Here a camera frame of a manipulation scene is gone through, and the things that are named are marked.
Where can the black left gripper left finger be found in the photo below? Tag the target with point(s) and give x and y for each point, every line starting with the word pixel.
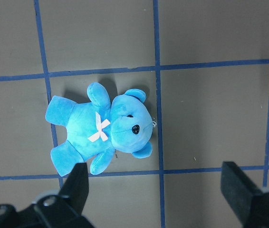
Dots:
pixel 61 210

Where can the blue teddy bear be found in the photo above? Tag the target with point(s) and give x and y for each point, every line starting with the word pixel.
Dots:
pixel 99 128

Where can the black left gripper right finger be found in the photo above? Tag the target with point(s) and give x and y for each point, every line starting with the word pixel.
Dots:
pixel 249 202

